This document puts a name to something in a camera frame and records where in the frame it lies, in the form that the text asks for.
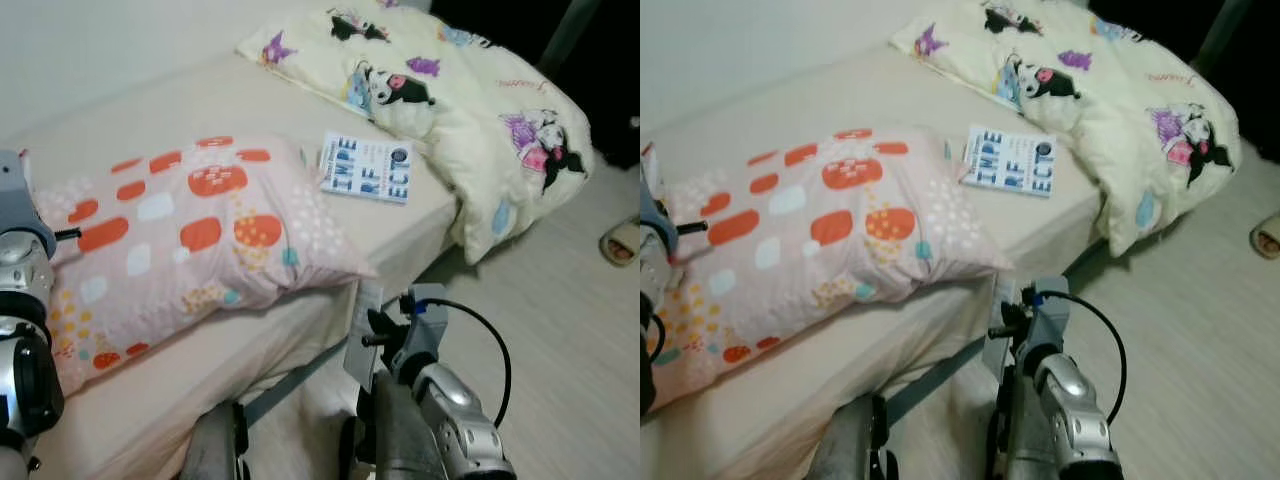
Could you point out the mattress with cream sheet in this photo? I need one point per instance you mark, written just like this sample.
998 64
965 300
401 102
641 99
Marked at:
830 100
180 100

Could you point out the beige slipper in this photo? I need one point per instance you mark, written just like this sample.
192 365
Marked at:
622 245
1267 237

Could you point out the pink patterned pillow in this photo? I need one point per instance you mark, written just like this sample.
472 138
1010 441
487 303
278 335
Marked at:
200 240
840 235

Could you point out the dark bed frame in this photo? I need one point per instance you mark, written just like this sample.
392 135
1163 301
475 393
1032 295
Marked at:
290 385
930 385

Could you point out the grey door post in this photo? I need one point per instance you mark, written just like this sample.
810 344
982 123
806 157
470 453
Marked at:
1222 35

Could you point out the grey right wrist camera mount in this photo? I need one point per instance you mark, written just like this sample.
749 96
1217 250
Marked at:
1048 310
425 320

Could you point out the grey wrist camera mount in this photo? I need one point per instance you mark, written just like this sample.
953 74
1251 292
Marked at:
425 320
648 200
12 190
1048 310

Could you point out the white blue paperback book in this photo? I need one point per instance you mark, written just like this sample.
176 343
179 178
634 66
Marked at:
365 168
1008 160

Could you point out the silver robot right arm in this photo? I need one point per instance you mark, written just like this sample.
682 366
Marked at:
1075 410
450 410

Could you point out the cream cartoon print quilt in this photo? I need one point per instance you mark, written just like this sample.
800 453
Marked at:
1110 120
470 130

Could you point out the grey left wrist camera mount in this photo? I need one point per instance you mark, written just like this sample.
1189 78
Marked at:
12 190
648 200

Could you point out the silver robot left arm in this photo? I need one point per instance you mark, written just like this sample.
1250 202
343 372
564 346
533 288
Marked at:
650 350
25 300

